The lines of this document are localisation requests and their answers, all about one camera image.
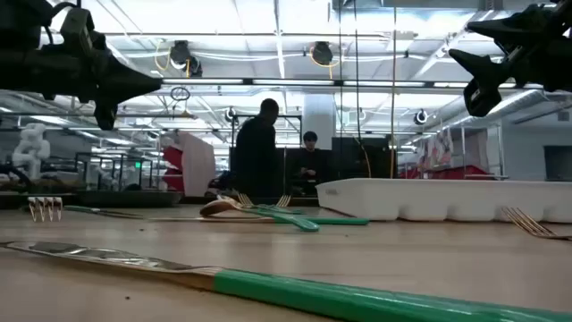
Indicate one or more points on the colourful posters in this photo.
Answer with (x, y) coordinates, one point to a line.
(435, 147)

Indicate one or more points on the black monitor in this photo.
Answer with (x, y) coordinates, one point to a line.
(558, 163)

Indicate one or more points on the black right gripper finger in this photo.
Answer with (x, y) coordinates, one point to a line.
(523, 27)
(487, 67)

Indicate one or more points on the overhead light bar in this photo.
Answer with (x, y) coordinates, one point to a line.
(201, 81)

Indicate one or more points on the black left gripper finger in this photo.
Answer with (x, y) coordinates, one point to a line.
(134, 95)
(129, 80)

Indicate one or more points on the black frame rack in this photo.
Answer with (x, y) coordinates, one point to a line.
(114, 154)

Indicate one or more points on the black table edge rail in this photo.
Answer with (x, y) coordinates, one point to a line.
(13, 201)

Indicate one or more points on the black cabinet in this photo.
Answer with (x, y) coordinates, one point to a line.
(380, 156)

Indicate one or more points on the person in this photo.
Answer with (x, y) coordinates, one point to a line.
(309, 138)
(257, 147)

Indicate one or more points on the white pillar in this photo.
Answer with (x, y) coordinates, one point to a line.
(319, 121)

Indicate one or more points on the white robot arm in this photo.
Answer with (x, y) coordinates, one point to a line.
(31, 147)

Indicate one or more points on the dark machine with green parts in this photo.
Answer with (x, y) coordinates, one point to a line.
(221, 184)

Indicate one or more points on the pink panel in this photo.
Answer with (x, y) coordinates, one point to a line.
(199, 165)

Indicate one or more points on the silver air duct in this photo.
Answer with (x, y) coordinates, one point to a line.
(527, 100)

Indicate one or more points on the white cutlery organizer tray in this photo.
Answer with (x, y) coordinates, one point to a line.
(402, 197)

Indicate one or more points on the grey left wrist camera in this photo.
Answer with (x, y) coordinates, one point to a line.
(77, 27)

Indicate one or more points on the metal shelf rack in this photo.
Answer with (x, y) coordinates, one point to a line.
(487, 176)

